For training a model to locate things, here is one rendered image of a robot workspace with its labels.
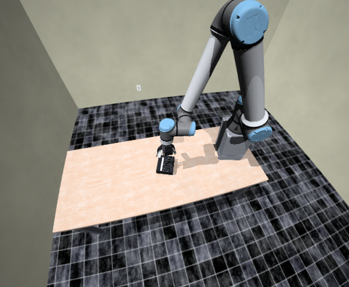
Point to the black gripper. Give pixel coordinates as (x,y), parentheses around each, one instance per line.
(164,148)

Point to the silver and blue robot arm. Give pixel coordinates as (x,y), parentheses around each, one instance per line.
(243,23)

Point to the black lighting desk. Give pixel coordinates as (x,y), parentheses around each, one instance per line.
(165,165)

